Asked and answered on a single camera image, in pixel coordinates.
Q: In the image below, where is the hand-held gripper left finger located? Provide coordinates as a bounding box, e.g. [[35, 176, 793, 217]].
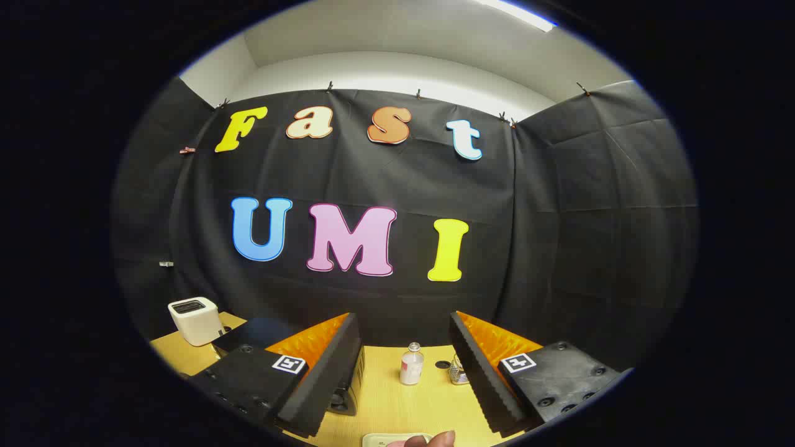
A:
[[189, 312, 365, 438]]

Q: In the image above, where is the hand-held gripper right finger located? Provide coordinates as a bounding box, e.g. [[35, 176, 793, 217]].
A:
[[448, 310, 624, 434]]

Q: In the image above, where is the cream square plate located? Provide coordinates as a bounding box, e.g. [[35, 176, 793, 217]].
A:
[[362, 433, 433, 447]]

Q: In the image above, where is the black toaster oven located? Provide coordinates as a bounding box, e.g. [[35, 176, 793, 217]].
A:
[[211, 317, 367, 417]]

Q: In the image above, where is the white toaster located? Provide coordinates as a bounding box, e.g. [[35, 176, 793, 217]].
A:
[[168, 297, 225, 347]]

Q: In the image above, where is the clear bottle white label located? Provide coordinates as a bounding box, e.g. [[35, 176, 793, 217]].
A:
[[400, 342, 425, 386]]

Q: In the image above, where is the ceiling light strip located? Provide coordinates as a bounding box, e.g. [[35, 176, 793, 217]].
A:
[[477, 0, 558, 33]]

